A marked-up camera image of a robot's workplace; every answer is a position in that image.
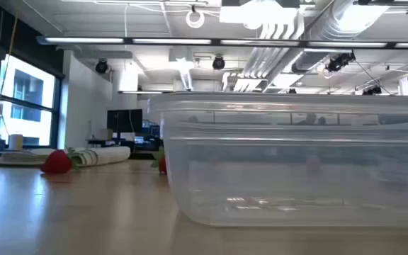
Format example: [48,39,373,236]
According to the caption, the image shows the white coiled cable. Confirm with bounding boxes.
[185,9,205,29]

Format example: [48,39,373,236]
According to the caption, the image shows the red strawberry green leaves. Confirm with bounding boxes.
[150,147,169,176]
[40,147,81,174]

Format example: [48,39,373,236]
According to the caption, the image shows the clear plastic bag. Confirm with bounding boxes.
[147,91,408,227]

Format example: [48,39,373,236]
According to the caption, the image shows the white paper cup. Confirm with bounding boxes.
[8,133,24,152]

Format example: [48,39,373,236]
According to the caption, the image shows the silver ventilation duct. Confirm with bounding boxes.
[221,0,392,93]

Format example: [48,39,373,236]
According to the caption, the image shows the black ceiling lamp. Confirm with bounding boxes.
[325,52,356,73]
[362,86,383,96]
[94,59,110,74]
[212,55,226,71]

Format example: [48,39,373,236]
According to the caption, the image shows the white checked kitchen towel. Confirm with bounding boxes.
[1,145,132,167]

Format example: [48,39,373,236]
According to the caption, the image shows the large office window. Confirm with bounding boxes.
[0,52,62,149]

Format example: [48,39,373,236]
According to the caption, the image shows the person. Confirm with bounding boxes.
[295,112,318,125]

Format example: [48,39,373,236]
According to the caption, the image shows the overhead LED light bar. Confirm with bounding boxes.
[35,35,408,50]

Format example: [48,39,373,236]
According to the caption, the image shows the black computer monitor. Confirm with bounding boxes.
[106,108,144,134]

